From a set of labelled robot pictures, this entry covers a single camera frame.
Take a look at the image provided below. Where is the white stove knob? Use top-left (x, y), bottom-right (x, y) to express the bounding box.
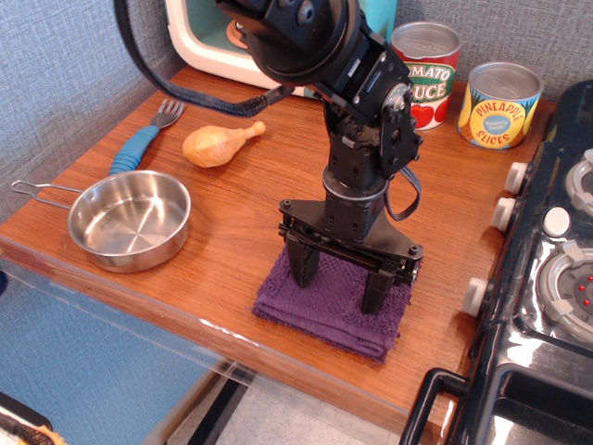
top-left (491, 197), bottom-right (516, 232)
top-left (461, 277), bottom-right (488, 317)
top-left (504, 162), bottom-right (529, 195)

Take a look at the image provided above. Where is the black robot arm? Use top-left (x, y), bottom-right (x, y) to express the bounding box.
top-left (219, 1), bottom-right (423, 313)

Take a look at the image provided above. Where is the toy microwave teal and white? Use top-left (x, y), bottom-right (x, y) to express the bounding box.
top-left (165, 1), bottom-right (397, 89)

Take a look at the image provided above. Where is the white stove knob bottom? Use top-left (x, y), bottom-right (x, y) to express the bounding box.
top-left (461, 277), bottom-right (488, 317)

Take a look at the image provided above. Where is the toy chicken drumstick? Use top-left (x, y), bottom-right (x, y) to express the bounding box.
top-left (182, 121), bottom-right (266, 168)

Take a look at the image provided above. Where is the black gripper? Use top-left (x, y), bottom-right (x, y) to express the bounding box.
top-left (279, 179), bottom-right (423, 314)

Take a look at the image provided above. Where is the blue handled fork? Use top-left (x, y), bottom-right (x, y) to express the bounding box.
top-left (108, 99), bottom-right (184, 175)

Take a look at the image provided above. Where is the white stove knob middle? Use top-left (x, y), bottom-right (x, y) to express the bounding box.
top-left (491, 197), bottom-right (516, 232)

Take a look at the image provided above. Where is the pineapple slices can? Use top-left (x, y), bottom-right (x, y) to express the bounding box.
top-left (458, 61), bottom-right (544, 150)

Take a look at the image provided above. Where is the white stove knob top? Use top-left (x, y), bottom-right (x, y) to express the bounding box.
top-left (504, 162), bottom-right (529, 195)

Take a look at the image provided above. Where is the black toy stove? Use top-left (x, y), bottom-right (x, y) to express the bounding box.
top-left (401, 81), bottom-right (592, 444)

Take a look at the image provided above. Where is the purple towel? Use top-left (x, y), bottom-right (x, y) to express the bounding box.
top-left (253, 250), bottom-right (411, 363)

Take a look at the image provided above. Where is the stainless steel pan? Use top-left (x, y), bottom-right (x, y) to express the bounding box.
top-left (11, 171), bottom-right (192, 273)

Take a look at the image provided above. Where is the black braided cable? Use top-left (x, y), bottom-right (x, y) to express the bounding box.
top-left (113, 0), bottom-right (296, 118)

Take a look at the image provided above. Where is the orange fuzzy object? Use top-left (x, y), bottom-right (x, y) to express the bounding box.
top-left (1, 414), bottom-right (65, 445)

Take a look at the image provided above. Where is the tomato sauce can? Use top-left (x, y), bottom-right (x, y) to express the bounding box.
top-left (391, 21), bottom-right (461, 130)

